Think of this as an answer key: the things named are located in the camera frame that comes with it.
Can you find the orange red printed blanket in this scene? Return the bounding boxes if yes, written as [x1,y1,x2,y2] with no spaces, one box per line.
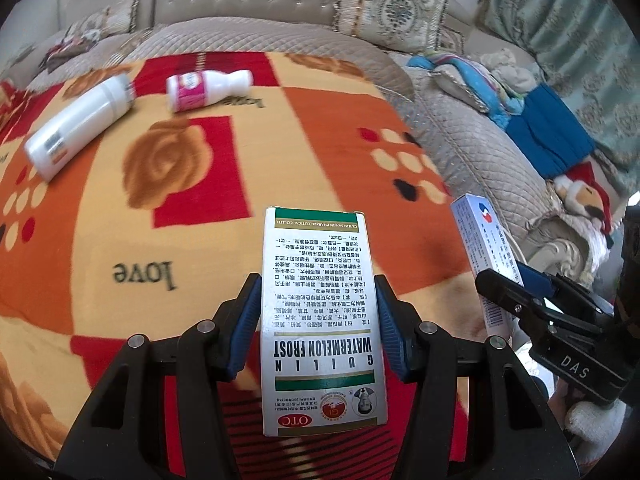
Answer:
[0,50,482,480]

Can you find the small embroidered pillow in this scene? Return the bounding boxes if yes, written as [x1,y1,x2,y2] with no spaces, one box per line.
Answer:
[65,0,144,41]

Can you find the green white medicine box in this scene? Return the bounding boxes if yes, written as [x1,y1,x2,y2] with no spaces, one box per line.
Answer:
[260,206,390,437]

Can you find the colourful light blue blanket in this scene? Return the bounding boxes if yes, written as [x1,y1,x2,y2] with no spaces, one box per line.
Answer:
[407,52,527,129]

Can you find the person's right hand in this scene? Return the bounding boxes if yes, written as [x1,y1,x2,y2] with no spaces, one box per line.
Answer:
[564,399,627,467]

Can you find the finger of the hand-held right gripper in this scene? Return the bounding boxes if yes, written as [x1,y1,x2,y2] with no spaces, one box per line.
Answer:
[516,261,614,329]
[474,269,622,407]

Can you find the white thermos bottle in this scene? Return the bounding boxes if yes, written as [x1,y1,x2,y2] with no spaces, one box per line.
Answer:
[25,72,136,182]

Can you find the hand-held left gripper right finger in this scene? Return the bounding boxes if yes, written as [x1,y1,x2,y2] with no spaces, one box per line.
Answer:
[374,275,577,480]

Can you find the small beige cushion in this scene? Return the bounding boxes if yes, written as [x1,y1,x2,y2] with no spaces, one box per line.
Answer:
[432,67,494,111]

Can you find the plush toy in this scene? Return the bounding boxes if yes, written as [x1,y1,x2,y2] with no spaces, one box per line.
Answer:
[552,162,617,249]

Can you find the green patterned curtain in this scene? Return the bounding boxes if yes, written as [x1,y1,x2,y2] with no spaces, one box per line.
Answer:
[475,0,640,197]

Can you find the blue white medicine box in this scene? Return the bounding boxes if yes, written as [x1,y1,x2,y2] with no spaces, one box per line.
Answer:
[450,192,526,334]

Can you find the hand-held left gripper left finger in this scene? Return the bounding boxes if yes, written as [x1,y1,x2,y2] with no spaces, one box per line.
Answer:
[52,274,262,480]

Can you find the grey beige clothes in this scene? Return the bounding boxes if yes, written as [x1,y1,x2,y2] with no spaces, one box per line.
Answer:
[482,47,537,94]

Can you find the carved cream bed frame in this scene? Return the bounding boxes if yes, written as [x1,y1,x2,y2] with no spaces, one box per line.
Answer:
[522,212,609,292]

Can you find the white bottle pink label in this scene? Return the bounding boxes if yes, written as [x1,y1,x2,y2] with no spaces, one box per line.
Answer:
[166,70,253,113]

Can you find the beige tufted sofa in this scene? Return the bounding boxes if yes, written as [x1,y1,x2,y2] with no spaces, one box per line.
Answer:
[20,22,640,282]

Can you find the large embroidered fringed pillow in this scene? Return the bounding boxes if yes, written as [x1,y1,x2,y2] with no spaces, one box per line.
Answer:
[332,0,451,54]

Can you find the pile of clothes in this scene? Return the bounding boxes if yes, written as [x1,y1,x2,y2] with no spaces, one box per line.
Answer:
[37,27,102,74]

